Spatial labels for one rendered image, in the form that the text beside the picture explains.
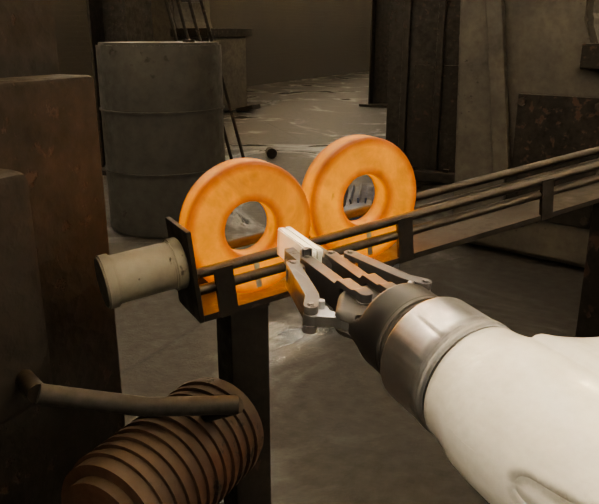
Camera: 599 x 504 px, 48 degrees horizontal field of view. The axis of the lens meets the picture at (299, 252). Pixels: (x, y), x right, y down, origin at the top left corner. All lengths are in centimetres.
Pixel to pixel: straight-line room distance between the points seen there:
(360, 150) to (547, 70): 210
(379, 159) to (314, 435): 97
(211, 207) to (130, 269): 11
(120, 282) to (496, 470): 46
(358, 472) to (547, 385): 119
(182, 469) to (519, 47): 246
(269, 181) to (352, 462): 95
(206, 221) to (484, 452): 44
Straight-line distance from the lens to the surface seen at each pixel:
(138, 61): 314
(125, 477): 69
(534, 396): 41
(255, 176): 77
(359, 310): 55
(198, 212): 75
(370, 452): 164
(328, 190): 82
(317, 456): 162
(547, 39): 289
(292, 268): 61
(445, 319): 48
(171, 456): 72
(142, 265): 74
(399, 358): 48
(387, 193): 87
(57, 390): 69
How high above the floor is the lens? 92
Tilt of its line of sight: 18 degrees down
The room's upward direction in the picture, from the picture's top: straight up
